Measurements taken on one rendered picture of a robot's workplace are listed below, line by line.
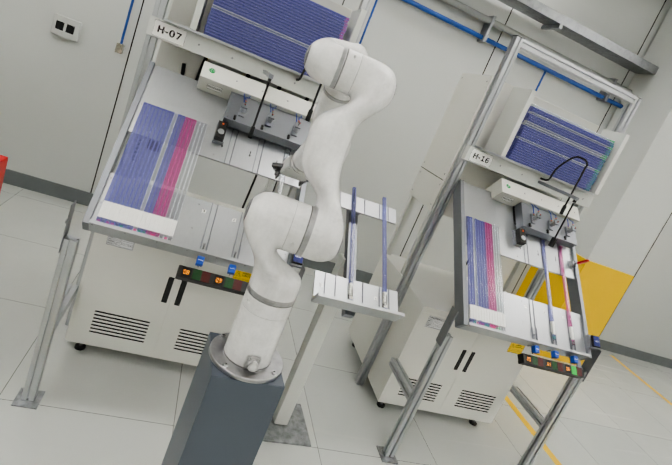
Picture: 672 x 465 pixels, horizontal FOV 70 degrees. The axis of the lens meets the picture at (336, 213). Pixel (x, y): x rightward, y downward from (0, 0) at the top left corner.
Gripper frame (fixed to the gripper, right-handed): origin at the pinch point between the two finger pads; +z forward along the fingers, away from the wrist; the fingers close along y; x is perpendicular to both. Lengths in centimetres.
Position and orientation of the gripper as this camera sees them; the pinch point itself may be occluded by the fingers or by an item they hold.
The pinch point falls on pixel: (288, 178)
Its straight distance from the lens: 179.2
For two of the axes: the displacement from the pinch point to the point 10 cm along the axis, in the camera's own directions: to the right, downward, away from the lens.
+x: -1.8, 9.2, -3.4
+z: -3.8, 2.6, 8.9
